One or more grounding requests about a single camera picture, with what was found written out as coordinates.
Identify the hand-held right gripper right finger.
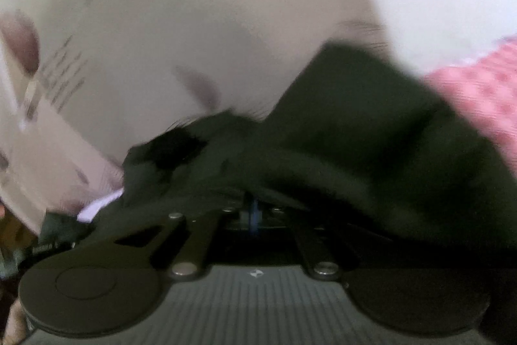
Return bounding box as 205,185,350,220
258,207,341,282

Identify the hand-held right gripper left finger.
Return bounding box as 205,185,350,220
113,203,260,282

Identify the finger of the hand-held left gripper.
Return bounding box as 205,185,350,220
22,211,90,263

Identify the black garment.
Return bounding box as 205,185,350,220
40,41,517,335

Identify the cream curtain with pink print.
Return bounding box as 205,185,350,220
0,0,390,234

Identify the pink checked bedsheet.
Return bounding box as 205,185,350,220
76,35,517,223

